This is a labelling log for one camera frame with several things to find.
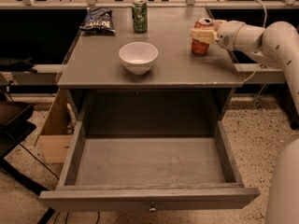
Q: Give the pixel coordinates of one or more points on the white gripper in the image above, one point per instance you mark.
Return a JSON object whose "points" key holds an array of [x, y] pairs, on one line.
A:
{"points": [[228, 34]]}

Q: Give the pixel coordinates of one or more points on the red coke can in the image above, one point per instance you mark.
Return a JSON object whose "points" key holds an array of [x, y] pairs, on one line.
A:
{"points": [[202, 36]]}

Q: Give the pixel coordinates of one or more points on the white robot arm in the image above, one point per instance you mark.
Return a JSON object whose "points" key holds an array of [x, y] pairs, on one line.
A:
{"points": [[275, 45]]}

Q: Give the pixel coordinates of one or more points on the green soda can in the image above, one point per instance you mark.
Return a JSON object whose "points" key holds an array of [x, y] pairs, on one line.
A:
{"points": [[140, 16]]}

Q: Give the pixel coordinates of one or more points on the open grey top drawer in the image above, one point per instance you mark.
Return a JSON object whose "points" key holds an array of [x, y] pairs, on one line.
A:
{"points": [[115, 164]]}

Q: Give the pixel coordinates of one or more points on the white bowl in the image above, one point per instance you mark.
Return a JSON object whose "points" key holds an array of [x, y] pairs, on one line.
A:
{"points": [[138, 57]]}

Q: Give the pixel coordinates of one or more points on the grey cabinet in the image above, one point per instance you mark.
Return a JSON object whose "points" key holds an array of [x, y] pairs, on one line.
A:
{"points": [[157, 74]]}

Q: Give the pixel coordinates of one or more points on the blue chip bag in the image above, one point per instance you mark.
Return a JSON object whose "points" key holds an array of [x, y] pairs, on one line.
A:
{"points": [[98, 19]]}

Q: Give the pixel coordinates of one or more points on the cardboard box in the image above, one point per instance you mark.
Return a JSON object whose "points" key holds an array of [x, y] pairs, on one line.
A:
{"points": [[56, 133]]}

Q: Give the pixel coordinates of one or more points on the black chair base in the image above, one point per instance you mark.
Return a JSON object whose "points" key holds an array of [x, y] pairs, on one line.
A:
{"points": [[14, 128]]}

